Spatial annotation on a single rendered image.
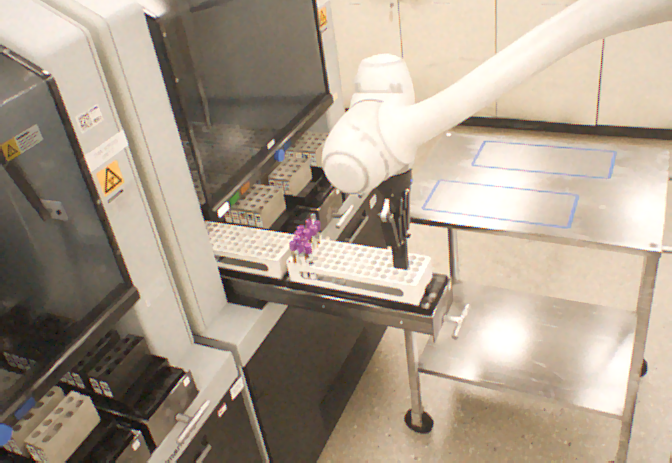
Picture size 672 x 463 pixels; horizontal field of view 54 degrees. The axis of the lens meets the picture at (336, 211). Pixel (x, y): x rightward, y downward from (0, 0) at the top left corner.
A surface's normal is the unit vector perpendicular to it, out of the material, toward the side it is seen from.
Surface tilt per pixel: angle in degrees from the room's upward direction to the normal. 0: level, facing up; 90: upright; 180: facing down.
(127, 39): 90
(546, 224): 0
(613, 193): 0
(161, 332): 90
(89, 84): 90
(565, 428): 0
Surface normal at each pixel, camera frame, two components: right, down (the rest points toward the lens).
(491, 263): -0.13, -0.83
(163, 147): 0.90, 0.12
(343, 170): -0.44, 0.59
